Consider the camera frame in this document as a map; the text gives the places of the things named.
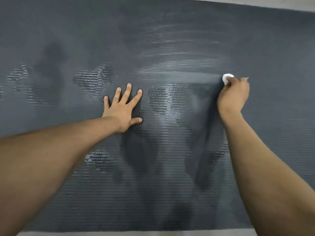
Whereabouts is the dark grey yoga mat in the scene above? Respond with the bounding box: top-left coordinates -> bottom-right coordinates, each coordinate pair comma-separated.
0,0 -> 315,233

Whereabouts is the person's left forearm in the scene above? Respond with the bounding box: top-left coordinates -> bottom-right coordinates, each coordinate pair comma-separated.
0,116 -> 123,236

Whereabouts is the person's right hand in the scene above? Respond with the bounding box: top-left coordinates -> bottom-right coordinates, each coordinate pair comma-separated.
217,76 -> 250,122

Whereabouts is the person's left hand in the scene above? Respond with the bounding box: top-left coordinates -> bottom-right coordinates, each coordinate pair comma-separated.
102,83 -> 143,134

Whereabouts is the white tissue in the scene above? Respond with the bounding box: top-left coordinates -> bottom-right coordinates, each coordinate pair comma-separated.
222,73 -> 249,86

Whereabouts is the person's right forearm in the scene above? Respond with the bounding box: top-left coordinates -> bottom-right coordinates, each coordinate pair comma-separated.
221,114 -> 315,236

